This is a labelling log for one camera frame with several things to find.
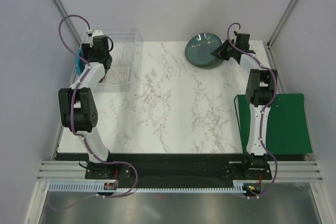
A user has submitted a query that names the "pale green ceramic plate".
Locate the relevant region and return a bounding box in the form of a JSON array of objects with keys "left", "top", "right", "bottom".
[{"left": 207, "top": 59, "right": 223, "bottom": 69}]

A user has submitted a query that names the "dark teal floral plate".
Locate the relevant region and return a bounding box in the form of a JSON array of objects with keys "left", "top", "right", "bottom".
[{"left": 184, "top": 33, "right": 222, "bottom": 69}]

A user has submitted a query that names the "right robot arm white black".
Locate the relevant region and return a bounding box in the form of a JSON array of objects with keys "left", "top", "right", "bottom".
[{"left": 211, "top": 32, "right": 277, "bottom": 156}]

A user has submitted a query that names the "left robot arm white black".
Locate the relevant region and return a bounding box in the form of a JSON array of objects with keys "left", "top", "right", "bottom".
[{"left": 58, "top": 30, "right": 113, "bottom": 163}]

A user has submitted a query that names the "blue scalloped plate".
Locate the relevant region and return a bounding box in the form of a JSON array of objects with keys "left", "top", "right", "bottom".
[{"left": 75, "top": 47, "right": 86, "bottom": 76}]

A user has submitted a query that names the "green mat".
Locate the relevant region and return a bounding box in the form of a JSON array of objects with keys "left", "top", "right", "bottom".
[{"left": 234, "top": 93, "right": 313, "bottom": 155}]

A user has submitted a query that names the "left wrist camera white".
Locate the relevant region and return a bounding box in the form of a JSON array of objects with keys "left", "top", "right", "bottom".
[{"left": 86, "top": 29, "right": 104, "bottom": 45}]

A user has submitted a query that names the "white wire dish rack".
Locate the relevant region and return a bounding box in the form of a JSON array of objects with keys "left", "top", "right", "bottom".
[{"left": 94, "top": 27, "right": 142, "bottom": 93}]

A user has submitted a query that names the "right aluminium frame post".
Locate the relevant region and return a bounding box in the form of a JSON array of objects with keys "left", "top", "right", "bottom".
[{"left": 266, "top": 0, "right": 299, "bottom": 50}]

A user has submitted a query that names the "aluminium frame post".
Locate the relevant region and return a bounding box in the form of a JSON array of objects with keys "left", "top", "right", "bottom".
[
  {"left": 52, "top": 0, "right": 81, "bottom": 45},
  {"left": 266, "top": 0, "right": 299, "bottom": 50}
]

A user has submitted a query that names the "left aluminium frame post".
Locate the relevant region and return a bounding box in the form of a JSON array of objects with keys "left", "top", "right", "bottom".
[{"left": 52, "top": 0, "right": 81, "bottom": 45}]

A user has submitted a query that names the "aluminium rail front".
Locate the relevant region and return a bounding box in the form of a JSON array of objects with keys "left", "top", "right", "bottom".
[{"left": 37, "top": 161, "right": 322, "bottom": 182}]

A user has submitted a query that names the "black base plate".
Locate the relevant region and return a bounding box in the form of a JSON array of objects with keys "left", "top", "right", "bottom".
[{"left": 85, "top": 154, "right": 272, "bottom": 191}]

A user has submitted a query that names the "right cable duct white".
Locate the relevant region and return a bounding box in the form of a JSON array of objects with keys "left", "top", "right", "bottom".
[{"left": 233, "top": 180, "right": 263, "bottom": 194}]

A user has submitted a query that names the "cable duct white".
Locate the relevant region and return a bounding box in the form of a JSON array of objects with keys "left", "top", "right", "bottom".
[
  {"left": 48, "top": 181, "right": 118, "bottom": 193},
  {"left": 233, "top": 180, "right": 263, "bottom": 194}
]

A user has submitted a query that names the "left cable duct white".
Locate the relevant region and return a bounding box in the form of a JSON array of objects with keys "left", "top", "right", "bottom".
[{"left": 48, "top": 181, "right": 118, "bottom": 193}]

